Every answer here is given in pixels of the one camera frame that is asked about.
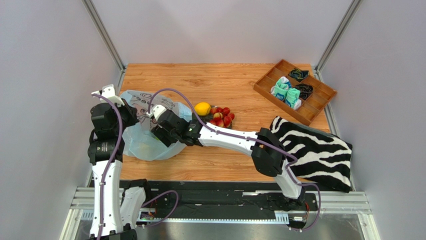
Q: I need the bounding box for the light blue printed plastic bag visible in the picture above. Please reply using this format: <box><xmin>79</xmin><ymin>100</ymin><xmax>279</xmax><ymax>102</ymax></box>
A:
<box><xmin>120</xmin><ymin>90</ymin><xmax>192</xmax><ymax>161</ymax></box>

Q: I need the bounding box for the red strawberry bunch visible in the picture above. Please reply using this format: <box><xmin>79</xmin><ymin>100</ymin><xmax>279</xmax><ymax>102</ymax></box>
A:
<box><xmin>208</xmin><ymin>106</ymin><xmax>236</xmax><ymax>129</ymax></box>

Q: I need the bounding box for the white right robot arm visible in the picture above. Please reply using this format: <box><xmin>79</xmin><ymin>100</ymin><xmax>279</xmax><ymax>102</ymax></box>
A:
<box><xmin>147</xmin><ymin>105</ymin><xmax>305</xmax><ymax>202</ymax></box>

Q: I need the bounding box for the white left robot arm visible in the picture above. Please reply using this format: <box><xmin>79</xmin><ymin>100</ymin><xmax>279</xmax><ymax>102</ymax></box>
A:
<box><xmin>87</xmin><ymin>100</ymin><xmax>147</xmax><ymax>240</ymax></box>

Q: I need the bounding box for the black fruit plate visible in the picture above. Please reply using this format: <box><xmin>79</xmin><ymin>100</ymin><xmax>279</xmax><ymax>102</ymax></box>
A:
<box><xmin>199</xmin><ymin>105</ymin><xmax>233</xmax><ymax>130</ymax></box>

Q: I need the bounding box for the yellow lemon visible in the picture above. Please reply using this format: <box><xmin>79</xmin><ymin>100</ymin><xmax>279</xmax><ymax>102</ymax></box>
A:
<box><xmin>194</xmin><ymin>102</ymin><xmax>212</xmax><ymax>116</ymax></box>

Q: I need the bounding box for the teal white sock left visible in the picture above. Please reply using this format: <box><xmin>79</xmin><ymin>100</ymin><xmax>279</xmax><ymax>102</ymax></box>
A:
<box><xmin>270</xmin><ymin>76</ymin><xmax>292</xmax><ymax>101</ymax></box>

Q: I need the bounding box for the teal white sock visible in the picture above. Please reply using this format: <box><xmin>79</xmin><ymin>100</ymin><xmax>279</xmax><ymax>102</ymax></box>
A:
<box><xmin>284</xmin><ymin>88</ymin><xmax>302</xmax><ymax>110</ymax></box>
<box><xmin>270</xmin><ymin>76</ymin><xmax>292</xmax><ymax>101</ymax></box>

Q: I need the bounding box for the brown wooden divider tray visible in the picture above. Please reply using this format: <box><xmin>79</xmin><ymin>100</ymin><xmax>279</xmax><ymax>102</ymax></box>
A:
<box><xmin>253</xmin><ymin>59</ymin><xmax>337</xmax><ymax>126</ymax></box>

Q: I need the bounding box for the teal white sock right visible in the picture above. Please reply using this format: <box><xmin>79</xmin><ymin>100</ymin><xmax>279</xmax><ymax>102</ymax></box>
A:
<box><xmin>284</xmin><ymin>88</ymin><xmax>302</xmax><ymax>110</ymax></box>

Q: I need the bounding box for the dark patterned rolled sock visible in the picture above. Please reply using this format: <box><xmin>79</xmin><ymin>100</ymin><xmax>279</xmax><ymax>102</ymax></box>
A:
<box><xmin>289</xmin><ymin>68</ymin><xmax>310</xmax><ymax>83</ymax></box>

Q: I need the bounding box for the black rolled sock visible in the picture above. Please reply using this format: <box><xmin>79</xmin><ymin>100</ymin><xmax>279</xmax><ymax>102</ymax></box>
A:
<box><xmin>295</xmin><ymin>83</ymin><xmax>314</xmax><ymax>101</ymax></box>

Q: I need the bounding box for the zebra striped cloth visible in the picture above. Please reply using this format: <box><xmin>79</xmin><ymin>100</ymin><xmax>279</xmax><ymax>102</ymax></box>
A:
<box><xmin>269</xmin><ymin>116</ymin><xmax>353</xmax><ymax>193</ymax></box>

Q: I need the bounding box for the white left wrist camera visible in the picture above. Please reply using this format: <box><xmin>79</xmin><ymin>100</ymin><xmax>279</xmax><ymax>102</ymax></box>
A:
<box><xmin>91</xmin><ymin>84</ymin><xmax>125</xmax><ymax>108</ymax></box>

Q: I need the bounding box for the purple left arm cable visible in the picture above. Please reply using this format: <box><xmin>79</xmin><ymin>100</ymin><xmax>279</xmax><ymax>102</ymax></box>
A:
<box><xmin>91</xmin><ymin>93</ymin><xmax>179</xmax><ymax>240</ymax></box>

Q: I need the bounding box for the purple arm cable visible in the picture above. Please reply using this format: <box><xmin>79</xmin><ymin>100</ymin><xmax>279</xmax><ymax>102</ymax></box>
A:
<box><xmin>148</xmin><ymin>87</ymin><xmax>321</xmax><ymax>232</ymax></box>
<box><xmin>91</xmin><ymin>93</ymin><xmax>179</xmax><ymax>240</ymax></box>

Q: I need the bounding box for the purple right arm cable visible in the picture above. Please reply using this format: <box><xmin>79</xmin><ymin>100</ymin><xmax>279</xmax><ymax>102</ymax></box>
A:
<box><xmin>148</xmin><ymin>87</ymin><xmax>321</xmax><ymax>232</ymax></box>

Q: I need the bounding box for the left corner aluminium post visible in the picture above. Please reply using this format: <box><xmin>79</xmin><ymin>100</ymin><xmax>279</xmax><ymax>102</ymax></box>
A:
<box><xmin>82</xmin><ymin>0</ymin><xmax>126</xmax><ymax>73</ymax></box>

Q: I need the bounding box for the corner aluminium post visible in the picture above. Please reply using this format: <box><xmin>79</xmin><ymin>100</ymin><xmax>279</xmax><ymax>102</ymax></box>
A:
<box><xmin>82</xmin><ymin>0</ymin><xmax>126</xmax><ymax>73</ymax></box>
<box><xmin>315</xmin><ymin>0</ymin><xmax>363</xmax><ymax>73</ymax></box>

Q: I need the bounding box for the right corner aluminium post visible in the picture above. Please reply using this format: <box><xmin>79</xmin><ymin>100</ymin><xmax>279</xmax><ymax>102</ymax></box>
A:
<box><xmin>315</xmin><ymin>0</ymin><xmax>363</xmax><ymax>73</ymax></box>

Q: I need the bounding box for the aluminium frame rail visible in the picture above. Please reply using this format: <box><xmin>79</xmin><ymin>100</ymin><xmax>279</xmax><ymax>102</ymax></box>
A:
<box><xmin>59</xmin><ymin>186</ymin><xmax>381</xmax><ymax>240</ymax></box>

